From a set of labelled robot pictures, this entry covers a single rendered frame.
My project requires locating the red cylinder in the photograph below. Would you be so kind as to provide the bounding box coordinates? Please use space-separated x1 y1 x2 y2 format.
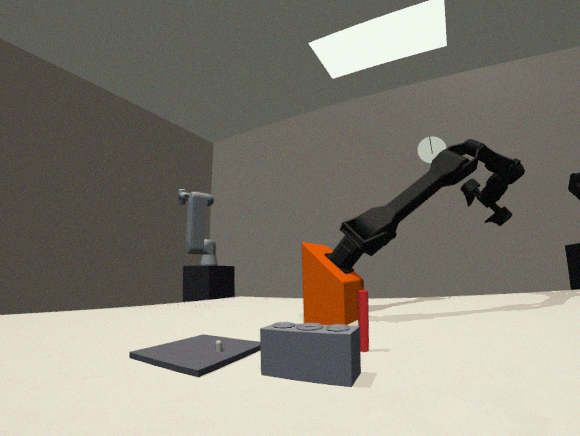
357 291 369 352

